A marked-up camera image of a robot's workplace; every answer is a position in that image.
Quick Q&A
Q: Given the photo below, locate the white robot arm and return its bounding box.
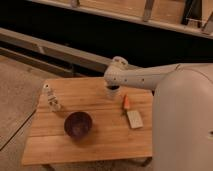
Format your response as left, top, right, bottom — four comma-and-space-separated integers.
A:
104, 56, 213, 171

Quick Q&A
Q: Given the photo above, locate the orange carrot toy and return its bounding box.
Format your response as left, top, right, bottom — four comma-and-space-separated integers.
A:
123, 95, 130, 110

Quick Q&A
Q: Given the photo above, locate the wooden table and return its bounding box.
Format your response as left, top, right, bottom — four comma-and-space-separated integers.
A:
22, 77, 153, 165

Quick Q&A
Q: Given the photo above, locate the dark purple bowl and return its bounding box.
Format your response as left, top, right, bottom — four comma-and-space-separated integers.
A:
64, 111, 93, 139

